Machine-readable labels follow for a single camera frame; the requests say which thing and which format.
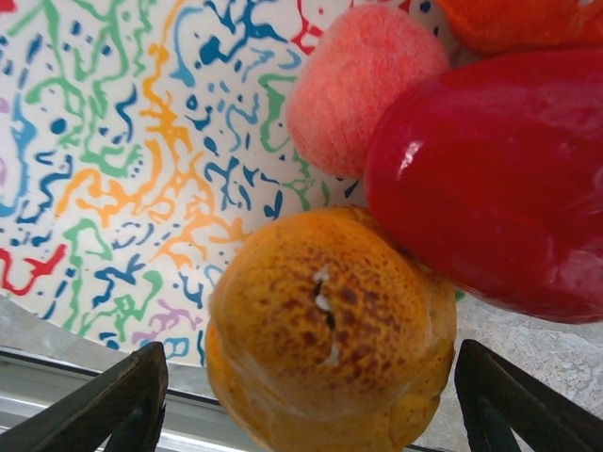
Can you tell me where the pink fuzzy toy strawberry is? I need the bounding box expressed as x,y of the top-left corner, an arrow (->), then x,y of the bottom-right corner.
285,4 -> 451,179

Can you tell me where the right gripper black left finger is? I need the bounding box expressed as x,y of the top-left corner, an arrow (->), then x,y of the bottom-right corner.
0,341 -> 170,452

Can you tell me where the orange-red toy tangerine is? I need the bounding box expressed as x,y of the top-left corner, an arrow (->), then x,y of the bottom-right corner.
435,0 -> 603,57

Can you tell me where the glossy red toy fruit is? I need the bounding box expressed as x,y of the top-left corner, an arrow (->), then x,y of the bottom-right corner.
363,49 -> 603,326

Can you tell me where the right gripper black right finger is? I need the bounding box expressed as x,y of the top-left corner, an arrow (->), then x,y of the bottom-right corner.
454,338 -> 603,452

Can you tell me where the colourful squiggle pattern plate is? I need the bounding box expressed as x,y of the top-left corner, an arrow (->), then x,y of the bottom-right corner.
0,0 -> 465,368

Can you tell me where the orange speckled toy pear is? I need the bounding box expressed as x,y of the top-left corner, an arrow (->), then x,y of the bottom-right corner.
204,205 -> 458,452

